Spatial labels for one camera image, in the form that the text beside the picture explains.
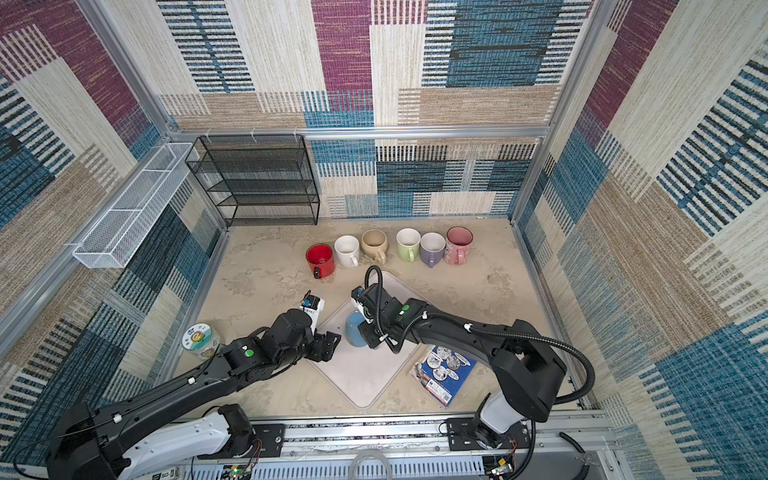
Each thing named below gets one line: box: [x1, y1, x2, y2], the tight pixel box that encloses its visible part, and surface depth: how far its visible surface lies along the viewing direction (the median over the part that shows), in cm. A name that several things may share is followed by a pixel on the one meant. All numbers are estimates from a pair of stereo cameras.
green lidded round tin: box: [181, 323, 220, 359], surface depth 85 cm
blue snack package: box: [409, 344, 478, 408], surface depth 83 cm
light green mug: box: [396, 227, 421, 263], surface depth 104 cm
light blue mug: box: [346, 310, 367, 347], surface depth 84 cm
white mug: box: [334, 235, 360, 269], surface depth 104 cm
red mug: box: [306, 242, 336, 280], surface depth 104 cm
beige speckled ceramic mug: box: [361, 229, 389, 265], surface depth 105 cm
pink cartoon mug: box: [443, 226, 474, 266], surface depth 104 cm
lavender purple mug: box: [420, 232, 446, 268], surface depth 105 cm
